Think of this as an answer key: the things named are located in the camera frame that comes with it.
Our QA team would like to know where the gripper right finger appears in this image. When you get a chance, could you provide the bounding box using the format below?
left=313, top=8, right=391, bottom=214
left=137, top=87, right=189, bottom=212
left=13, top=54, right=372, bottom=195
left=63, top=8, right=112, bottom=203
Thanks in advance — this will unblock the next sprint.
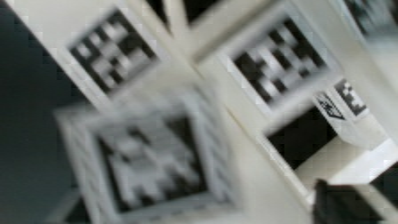
left=311, top=179, right=398, bottom=224

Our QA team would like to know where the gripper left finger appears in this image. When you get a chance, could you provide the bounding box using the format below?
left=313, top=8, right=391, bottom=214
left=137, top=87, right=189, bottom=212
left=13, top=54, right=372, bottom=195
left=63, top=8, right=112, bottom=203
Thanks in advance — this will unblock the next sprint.
left=47, top=190, right=89, bottom=224

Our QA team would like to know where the small white cube with hole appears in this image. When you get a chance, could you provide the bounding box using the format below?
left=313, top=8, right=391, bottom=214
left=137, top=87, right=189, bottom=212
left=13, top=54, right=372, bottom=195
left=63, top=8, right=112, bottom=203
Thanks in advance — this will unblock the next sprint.
left=57, top=89, right=237, bottom=224

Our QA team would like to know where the white chair back frame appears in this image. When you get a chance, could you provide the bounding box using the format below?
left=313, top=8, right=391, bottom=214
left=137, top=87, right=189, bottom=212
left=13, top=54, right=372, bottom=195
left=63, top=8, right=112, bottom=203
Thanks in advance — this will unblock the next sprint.
left=6, top=0, right=398, bottom=224

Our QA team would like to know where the white chair leg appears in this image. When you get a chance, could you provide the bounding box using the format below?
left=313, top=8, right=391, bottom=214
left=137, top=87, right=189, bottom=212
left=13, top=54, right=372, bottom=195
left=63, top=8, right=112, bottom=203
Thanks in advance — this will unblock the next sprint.
left=313, top=79, right=389, bottom=150

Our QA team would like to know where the small white tagged cube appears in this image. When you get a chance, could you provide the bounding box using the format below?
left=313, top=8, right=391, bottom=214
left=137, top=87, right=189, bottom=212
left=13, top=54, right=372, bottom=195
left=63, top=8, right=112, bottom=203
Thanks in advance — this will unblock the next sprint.
left=338, top=0, right=398, bottom=76

